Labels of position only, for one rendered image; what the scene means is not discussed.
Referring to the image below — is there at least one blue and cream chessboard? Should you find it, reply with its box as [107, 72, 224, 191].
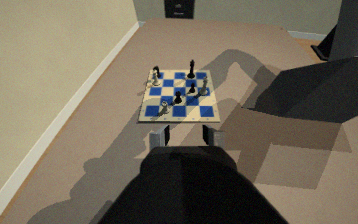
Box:
[139, 70, 220, 123]

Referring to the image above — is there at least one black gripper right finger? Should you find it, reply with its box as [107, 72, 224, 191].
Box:
[203, 124, 225, 150]

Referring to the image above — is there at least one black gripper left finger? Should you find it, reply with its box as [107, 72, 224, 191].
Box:
[149, 125, 170, 151]

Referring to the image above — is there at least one white chess piece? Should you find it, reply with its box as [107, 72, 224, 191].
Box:
[162, 101, 170, 114]

